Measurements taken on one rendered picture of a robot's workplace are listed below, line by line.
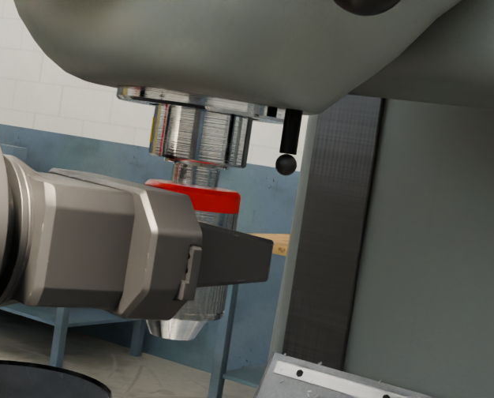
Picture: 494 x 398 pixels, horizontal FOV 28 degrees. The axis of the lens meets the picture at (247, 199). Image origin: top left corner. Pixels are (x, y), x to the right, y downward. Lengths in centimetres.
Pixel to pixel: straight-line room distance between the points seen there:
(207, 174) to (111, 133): 567
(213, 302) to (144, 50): 13
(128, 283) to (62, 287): 3
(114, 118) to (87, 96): 26
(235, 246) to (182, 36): 11
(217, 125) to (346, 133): 41
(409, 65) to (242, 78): 16
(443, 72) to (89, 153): 572
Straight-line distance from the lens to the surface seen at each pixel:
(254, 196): 546
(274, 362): 88
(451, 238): 81
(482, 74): 53
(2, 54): 689
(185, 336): 48
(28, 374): 277
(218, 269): 45
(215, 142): 46
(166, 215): 41
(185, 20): 39
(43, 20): 43
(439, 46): 53
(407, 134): 83
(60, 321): 528
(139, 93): 45
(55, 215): 40
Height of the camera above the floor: 129
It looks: 3 degrees down
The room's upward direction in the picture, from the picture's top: 8 degrees clockwise
